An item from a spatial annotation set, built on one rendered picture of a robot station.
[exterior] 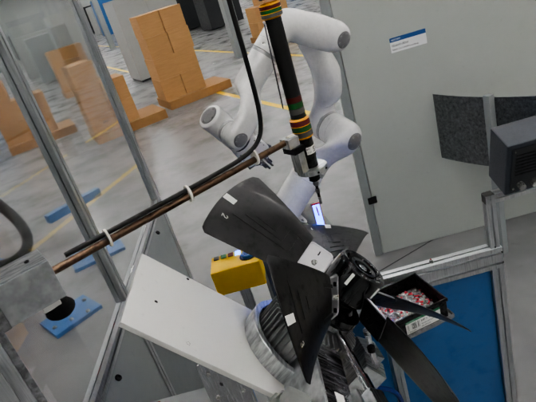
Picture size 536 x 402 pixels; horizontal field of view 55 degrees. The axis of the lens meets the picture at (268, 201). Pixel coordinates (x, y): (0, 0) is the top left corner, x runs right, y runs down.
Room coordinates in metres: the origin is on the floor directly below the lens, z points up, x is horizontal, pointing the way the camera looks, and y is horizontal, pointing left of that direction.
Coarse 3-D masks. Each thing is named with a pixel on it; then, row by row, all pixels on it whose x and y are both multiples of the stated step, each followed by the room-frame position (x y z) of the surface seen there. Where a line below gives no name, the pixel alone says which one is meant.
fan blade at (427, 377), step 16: (384, 336) 0.87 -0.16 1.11; (400, 336) 0.81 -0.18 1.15; (400, 352) 0.83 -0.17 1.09; (416, 352) 0.77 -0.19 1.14; (416, 368) 0.79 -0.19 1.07; (432, 368) 0.72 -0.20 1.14; (416, 384) 0.81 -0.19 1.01; (432, 384) 0.75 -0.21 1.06; (432, 400) 0.78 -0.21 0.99; (448, 400) 0.71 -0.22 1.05
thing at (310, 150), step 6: (258, 0) 1.07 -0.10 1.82; (312, 138) 1.06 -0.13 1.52; (306, 144) 1.05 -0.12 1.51; (312, 144) 1.06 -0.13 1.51; (306, 150) 1.05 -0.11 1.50; (312, 150) 1.06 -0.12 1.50; (306, 156) 1.05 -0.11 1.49; (312, 156) 1.05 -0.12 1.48; (312, 162) 1.05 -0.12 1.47; (312, 180) 1.06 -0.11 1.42
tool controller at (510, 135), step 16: (496, 128) 1.42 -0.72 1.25; (512, 128) 1.39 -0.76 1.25; (528, 128) 1.37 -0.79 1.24; (496, 144) 1.40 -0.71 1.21; (512, 144) 1.33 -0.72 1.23; (528, 144) 1.32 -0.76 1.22; (496, 160) 1.41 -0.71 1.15; (512, 160) 1.33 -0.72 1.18; (528, 160) 1.34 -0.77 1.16; (496, 176) 1.42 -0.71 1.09; (512, 176) 1.35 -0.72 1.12; (528, 176) 1.35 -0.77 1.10; (512, 192) 1.37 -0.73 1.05
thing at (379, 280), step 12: (348, 252) 1.00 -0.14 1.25; (336, 264) 0.97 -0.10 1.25; (348, 264) 0.94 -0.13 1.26; (348, 276) 0.93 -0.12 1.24; (360, 276) 0.92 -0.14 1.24; (372, 276) 0.95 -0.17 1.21; (348, 288) 0.92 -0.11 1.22; (360, 288) 0.91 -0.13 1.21; (372, 288) 0.92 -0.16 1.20; (348, 300) 0.92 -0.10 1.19; (360, 300) 0.92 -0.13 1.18; (348, 312) 0.94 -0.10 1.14; (336, 324) 0.91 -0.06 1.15; (348, 324) 0.91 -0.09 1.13
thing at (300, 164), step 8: (296, 136) 1.04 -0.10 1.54; (288, 144) 1.03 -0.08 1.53; (296, 144) 1.04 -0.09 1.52; (288, 152) 1.05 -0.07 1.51; (296, 152) 1.03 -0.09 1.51; (304, 152) 1.05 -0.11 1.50; (296, 160) 1.05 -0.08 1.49; (304, 160) 1.04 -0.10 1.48; (320, 160) 1.08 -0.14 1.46; (296, 168) 1.06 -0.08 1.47; (304, 168) 1.04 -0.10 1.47; (312, 168) 1.05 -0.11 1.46; (320, 168) 1.04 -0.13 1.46; (304, 176) 1.05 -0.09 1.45; (312, 176) 1.04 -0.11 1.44
